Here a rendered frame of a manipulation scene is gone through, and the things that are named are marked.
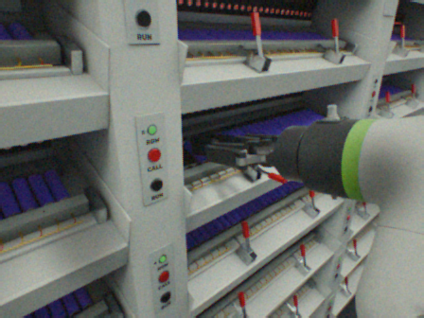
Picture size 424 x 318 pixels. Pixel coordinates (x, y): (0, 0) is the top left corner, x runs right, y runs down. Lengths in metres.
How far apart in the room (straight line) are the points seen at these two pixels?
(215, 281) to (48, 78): 0.47
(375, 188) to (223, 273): 0.41
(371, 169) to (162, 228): 0.28
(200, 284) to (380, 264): 0.40
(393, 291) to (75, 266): 0.33
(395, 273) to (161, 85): 0.30
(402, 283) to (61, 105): 0.34
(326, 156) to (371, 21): 0.60
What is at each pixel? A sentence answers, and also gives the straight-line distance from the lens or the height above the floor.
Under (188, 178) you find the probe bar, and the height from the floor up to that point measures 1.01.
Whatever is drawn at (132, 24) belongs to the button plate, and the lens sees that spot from 0.35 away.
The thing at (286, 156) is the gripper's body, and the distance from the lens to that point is 0.38.
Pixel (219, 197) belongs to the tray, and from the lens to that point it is 0.51.
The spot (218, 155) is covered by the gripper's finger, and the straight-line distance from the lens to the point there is 0.44.
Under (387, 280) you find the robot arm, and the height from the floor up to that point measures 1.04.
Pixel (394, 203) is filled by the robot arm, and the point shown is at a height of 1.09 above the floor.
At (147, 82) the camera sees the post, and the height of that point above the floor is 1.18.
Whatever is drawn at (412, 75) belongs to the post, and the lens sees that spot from 1.59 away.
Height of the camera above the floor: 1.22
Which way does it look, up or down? 22 degrees down
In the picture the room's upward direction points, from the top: straight up
